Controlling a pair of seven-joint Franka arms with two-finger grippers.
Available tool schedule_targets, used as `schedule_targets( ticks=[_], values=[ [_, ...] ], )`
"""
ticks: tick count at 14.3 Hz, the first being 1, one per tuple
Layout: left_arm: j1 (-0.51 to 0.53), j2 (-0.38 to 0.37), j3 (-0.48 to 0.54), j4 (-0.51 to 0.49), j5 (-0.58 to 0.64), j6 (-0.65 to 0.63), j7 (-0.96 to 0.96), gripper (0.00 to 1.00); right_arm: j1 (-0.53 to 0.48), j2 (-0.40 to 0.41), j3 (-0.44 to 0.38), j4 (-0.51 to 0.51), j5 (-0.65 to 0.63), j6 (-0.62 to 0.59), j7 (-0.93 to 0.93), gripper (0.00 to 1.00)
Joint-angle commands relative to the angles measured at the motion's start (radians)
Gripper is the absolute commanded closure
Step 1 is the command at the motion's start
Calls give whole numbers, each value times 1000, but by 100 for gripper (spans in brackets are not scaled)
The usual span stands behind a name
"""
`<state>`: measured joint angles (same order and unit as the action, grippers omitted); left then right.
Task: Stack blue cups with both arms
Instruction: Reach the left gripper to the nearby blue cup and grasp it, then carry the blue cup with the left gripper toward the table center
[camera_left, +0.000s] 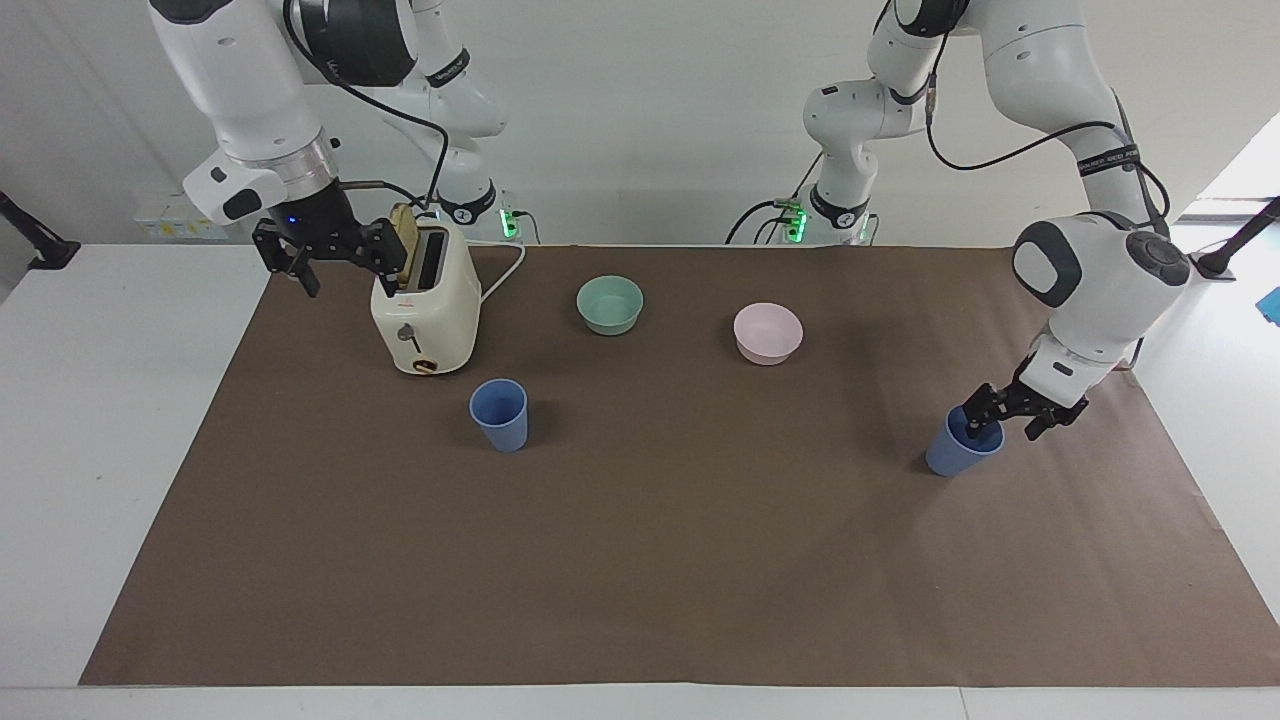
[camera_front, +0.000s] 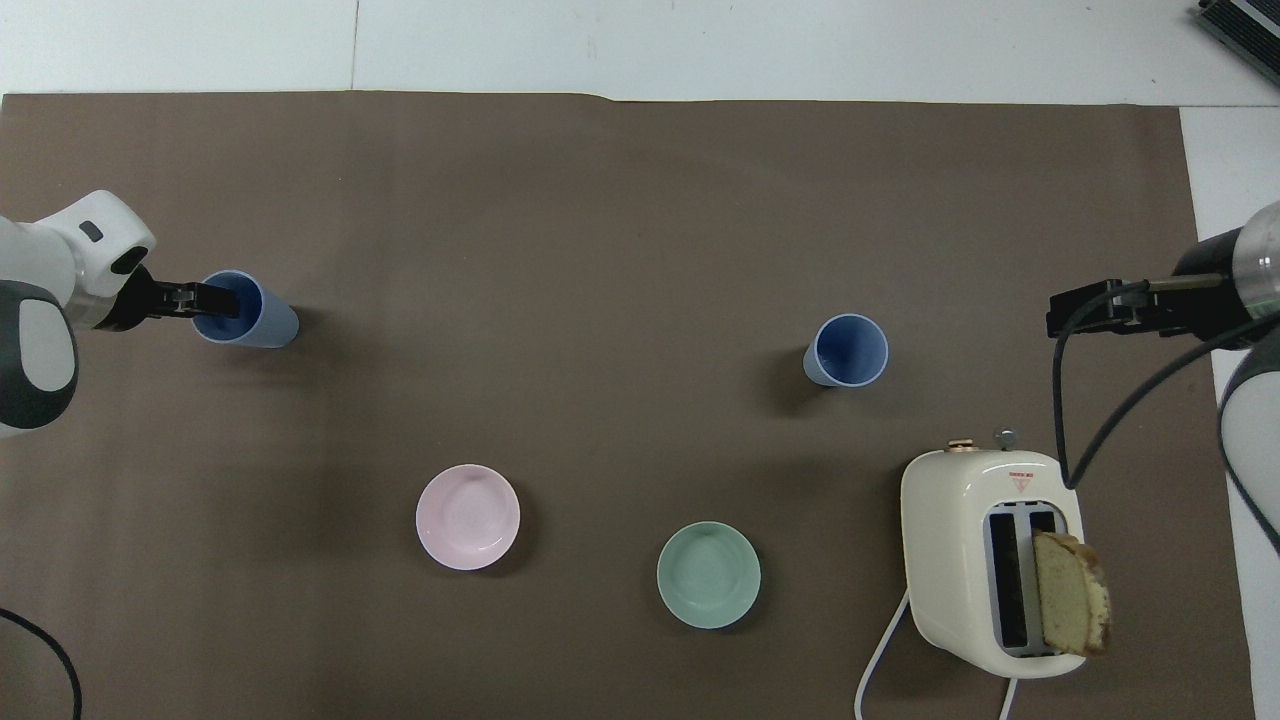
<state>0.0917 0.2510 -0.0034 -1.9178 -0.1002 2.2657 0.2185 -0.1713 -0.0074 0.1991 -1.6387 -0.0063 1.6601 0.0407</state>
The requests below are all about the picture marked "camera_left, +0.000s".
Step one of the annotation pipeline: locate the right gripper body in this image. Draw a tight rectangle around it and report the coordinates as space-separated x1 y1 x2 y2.
272 183 361 251

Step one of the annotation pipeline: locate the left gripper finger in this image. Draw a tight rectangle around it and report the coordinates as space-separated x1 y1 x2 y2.
1022 396 1090 443
961 382 1013 442

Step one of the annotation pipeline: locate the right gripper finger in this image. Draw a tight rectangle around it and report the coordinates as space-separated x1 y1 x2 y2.
340 220 410 295
251 219 323 299

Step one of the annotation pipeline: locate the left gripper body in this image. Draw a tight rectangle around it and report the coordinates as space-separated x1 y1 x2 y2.
1004 352 1051 415

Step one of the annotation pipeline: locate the blue cup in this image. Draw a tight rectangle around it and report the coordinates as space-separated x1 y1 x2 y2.
925 403 1006 478
469 378 529 454

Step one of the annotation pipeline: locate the toast slice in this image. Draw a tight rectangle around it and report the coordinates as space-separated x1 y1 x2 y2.
387 203 422 292

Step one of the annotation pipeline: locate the cream toaster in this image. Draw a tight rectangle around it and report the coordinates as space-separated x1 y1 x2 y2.
370 215 483 377

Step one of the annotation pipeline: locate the white socket strip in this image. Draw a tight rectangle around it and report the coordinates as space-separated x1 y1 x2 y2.
133 194 229 242

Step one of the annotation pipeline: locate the pink bowl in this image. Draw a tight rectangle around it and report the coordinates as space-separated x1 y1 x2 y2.
733 302 805 367

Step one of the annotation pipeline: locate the green bowl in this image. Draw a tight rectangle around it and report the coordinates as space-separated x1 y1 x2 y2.
576 275 645 337

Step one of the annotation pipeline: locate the black stand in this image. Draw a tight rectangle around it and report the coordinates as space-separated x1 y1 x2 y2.
0 190 82 272
1194 196 1280 282

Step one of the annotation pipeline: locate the white toaster cable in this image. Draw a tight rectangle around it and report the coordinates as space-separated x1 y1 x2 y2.
466 238 528 305

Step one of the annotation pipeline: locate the black cable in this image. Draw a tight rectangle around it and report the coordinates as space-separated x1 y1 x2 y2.
924 58 1172 237
726 150 827 245
283 0 451 215

